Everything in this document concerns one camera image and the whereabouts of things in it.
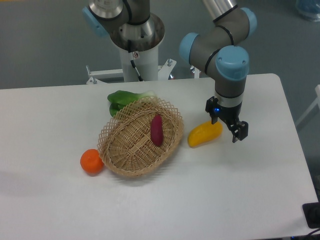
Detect orange tangerine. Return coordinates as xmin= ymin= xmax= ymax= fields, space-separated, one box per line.
xmin=80 ymin=149 xmax=105 ymax=175

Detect green bok choy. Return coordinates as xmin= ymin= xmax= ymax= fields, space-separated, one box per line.
xmin=107 ymin=90 xmax=157 ymax=117

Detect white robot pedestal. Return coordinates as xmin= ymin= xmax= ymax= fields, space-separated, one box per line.
xmin=85 ymin=13 xmax=202 ymax=85

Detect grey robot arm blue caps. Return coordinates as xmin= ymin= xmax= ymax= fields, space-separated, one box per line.
xmin=82 ymin=0 xmax=257 ymax=142

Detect woven wicker basket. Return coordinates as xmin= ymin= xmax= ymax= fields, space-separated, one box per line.
xmin=97 ymin=97 xmax=184 ymax=177

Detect black device at table edge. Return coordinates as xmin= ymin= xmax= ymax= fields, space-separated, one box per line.
xmin=302 ymin=202 xmax=320 ymax=229

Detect black cable on pedestal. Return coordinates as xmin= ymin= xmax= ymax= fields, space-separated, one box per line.
xmin=127 ymin=39 xmax=145 ymax=82

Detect blue object top right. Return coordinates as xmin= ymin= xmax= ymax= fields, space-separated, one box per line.
xmin=295 ymin=0 xmax=320 ymax=22

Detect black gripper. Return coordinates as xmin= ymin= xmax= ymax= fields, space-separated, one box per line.
xmin=205 ymin=96 xmax=249 ymax=143

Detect purple sweet potato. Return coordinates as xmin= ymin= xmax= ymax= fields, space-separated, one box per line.
xmin=150 ymin=114 xmax=164 ymax=147

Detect yellow mango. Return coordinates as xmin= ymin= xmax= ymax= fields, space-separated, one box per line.
xmin=187 ymin=120 xmax=223 ymax=148

